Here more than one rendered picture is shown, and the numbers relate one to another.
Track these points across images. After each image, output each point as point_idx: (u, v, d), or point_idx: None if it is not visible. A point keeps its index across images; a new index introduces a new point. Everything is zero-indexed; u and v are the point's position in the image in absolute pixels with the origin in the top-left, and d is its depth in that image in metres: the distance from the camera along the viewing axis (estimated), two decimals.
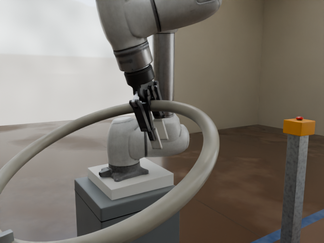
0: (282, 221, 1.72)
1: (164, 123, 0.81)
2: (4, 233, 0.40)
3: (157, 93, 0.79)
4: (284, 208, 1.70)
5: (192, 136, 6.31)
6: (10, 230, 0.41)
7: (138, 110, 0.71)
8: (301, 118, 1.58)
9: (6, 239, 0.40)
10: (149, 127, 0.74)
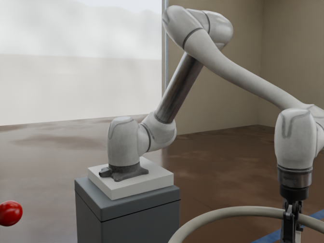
0: (282, 221, 1.72)
1: (300, 236, 0.85)
2: None
3: None
4: (284, 208, 1.70)
5: (192, 136, 6.31)
6: None
7: (289, 222, 0.77)
8: None
9: None
10: (293, 240, 0.78)
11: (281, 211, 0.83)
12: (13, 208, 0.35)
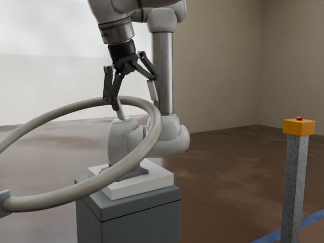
0: (282, 221, 1.72)
1: (155, 85, 0.88)
2: (3, 191, 0.54)
3: (146, 62, 0.84)
4: (284, 208, 1.70)
5: (192, 136, 6.31)
6: (7, 189, 0.55)
7: (107, 77, 0.77)
8: (301, 118, 1.58)
9: (5, 195, 0.54)
10: (110, 98, 0.78)
11: (99, 99, 0.93)
12: None
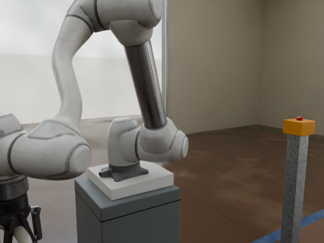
0: (282, 221, 1.72)
1: None
2: None
3: (35, 219, 0.78)
4: (284, 208, 1.70)
5: (192, 136, 6.31)
6: None
7: None
8: (301, 118, 1.58)
9: None
10: None
11: None
12: None
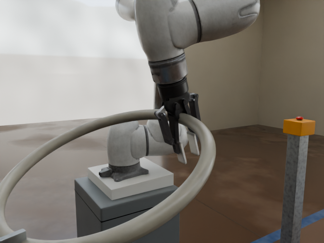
0: (282, 221, 1.72)
1: (196, 138, 0.77)
2: (18, 232, 0.43)
3: (195, 107, 0.75)
4: (284, 208, 1.70)
5: None
6: (23, 229, 0.44)
7: (161, 122, 0.70)
8: (301, 118, 1.58)
9: (20, 238, 0.43)
10: (172, 141, 0.72)
11: (137, 112, 0.81)
12: None
